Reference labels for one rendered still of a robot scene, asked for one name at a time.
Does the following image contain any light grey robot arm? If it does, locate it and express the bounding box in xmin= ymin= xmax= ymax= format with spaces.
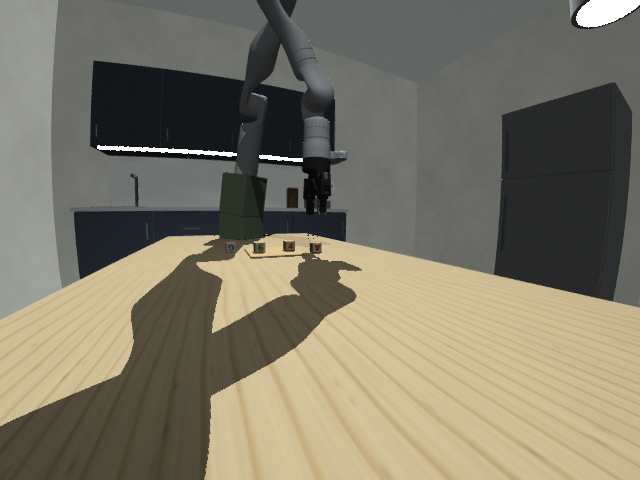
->
xmin=234 ymin=0 xmax=347 ymax=176

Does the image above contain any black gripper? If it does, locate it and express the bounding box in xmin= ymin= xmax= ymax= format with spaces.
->
xmin=302 ymin=157 xmax=331 ymax=215

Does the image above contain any beige flat mat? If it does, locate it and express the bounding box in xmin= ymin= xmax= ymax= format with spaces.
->
xmin=245 ymin=247 xmax=309 ymax=259

